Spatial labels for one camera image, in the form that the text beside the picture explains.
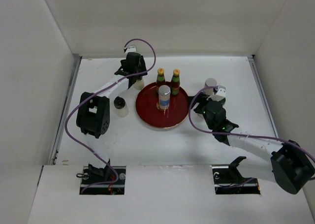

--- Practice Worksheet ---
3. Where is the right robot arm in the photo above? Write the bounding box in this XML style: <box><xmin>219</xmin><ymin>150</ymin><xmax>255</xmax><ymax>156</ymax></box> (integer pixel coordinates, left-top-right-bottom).
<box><xmin>188</xmin><ymin>92</ymin><xmax>315</xmax><ymax>194</ymax></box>

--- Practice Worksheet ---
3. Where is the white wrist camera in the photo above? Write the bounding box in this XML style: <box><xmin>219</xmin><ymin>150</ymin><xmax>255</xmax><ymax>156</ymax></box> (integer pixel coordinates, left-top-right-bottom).
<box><xmin>211</xmin><ymin>86</ymin><xmax>226</xmax><ymax>101</ymax></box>
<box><xmin>124</xmin><ymin>45</ymin><xmax>137</xmax><ymax>54</ymax></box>

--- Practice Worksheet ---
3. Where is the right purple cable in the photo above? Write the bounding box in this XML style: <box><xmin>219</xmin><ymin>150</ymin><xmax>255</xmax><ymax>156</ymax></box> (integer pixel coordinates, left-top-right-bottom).
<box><xmin>188</xmin><ymin>85</ymin><xmax>315</xmax><ymax>164</ymax></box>

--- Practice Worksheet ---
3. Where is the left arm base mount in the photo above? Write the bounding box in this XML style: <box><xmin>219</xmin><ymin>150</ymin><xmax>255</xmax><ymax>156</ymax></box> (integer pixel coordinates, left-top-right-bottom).
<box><xmin>76</xmin><ymin>164</ymin><xmax>126</xmax><ymax>195</ymax></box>

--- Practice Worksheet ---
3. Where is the silver-lid spice jar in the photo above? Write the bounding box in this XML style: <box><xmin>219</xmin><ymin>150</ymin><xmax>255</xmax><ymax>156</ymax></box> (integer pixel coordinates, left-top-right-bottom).
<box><xmin>158</xmin><ymin>85</ymin><xmax>171</xmax><ymax>110</ymax></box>
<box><xmin>203</xmin><ymin>78</ymin><xmax>217</xmax><ymax>96</ymax></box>

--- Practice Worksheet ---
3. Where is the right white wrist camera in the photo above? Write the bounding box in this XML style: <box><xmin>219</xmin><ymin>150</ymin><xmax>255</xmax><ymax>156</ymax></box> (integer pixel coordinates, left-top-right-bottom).
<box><xmin>211</xmin><ymin>86</ymin><xmax>226</xmax><ymax>101</ymax></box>

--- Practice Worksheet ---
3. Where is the red round tray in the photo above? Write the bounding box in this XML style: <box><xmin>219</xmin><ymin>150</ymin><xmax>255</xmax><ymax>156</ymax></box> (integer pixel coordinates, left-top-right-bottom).
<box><xmin>135</xmin><ymin>82</ymin><xmax>189</xmax><ymax>128</ymax></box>

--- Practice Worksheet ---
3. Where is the purple cable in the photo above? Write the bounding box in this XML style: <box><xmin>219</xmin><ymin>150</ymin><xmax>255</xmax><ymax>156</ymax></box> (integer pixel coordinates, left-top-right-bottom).
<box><xmin>64</xmin><ymin>38</ymin><xmax>157</xmax><ymax>194</ymax></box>
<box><xmin>188</xmin><ymin>85</ymin><xmax>315</xmax><ymax>164</ymax></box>

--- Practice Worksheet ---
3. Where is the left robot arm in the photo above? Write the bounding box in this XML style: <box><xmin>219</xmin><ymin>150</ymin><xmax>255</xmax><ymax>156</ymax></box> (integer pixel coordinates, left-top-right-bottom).
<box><xmin>76</xmin><ymin>52</ymin><xmax>148</xmax><ymax>165</ymax></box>

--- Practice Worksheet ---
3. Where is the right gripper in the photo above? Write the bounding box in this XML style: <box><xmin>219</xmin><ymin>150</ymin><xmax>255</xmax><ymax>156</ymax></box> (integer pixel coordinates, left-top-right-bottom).
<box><xmin>187</xmin><ymin>92</ymin><xmax>220</xmax><ymax>130</ymax></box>

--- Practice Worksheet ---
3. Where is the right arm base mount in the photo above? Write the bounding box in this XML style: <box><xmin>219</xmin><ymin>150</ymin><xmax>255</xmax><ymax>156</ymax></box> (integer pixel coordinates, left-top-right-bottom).
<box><xmin>212</xmin><ymin>156</ymin><xmax>260</xmax><ymax>195</ymax></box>

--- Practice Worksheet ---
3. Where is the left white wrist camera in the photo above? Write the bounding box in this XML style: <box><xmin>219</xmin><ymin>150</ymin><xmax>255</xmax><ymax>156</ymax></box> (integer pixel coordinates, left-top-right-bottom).
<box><xmin>124</xmin><ymin>45</ymin><xmax>137</xmax><ymax>54</ymax></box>

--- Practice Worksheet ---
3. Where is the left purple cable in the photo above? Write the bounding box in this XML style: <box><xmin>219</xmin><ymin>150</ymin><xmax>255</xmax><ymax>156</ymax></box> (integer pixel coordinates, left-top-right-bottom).
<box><xmin>64</xmin><ymin>38</ymin><xmax>157</xmax><ymax>194</ymax></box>

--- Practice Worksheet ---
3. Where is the sauce bottle yellow cap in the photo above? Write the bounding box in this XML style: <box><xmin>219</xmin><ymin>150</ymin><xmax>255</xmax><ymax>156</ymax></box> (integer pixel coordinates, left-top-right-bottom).
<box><xmin>156</xmin><ymin>68</ymin><xmax>166</xmax><ymax>93</ymax></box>
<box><xmin>170</xmin><ymin>69</ymin><xmax>180</xmax><ymax>96</ymax></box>

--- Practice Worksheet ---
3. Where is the dark-cap grinder jar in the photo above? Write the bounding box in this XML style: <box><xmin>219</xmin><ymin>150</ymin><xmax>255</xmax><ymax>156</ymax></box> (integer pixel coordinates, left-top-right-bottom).
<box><xmin>114</xmin><ymin>96</ymin><xmax>128</xmax><ymax>117</ymax></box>
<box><xmin>133</xmin><ymin>77</ymin><xmax>145</xmax><ymax>90</ymax></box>

